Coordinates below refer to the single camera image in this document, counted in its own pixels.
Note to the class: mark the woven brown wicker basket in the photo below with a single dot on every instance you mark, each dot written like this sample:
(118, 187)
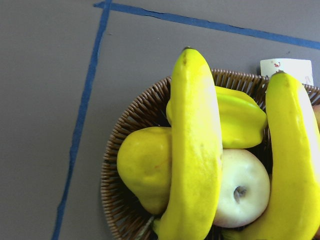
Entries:
(189, 166)

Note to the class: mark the pink red apple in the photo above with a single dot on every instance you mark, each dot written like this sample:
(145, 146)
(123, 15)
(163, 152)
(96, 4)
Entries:
(316, 110)

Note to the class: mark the yellow pear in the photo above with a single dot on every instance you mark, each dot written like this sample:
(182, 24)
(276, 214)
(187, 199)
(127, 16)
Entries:
(144, 163)

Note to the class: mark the pale white apple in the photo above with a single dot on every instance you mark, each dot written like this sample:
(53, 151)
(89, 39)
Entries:
(245, 189)

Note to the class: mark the yellow starfruit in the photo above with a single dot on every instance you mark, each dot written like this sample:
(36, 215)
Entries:
(240, 117)

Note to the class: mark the white paper price tag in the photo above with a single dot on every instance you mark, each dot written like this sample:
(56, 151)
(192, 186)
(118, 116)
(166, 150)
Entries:
(301, 69)

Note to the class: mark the yellow banana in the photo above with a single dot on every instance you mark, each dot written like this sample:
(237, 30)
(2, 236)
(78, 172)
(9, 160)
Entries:
(195, 179)
(293, 211)

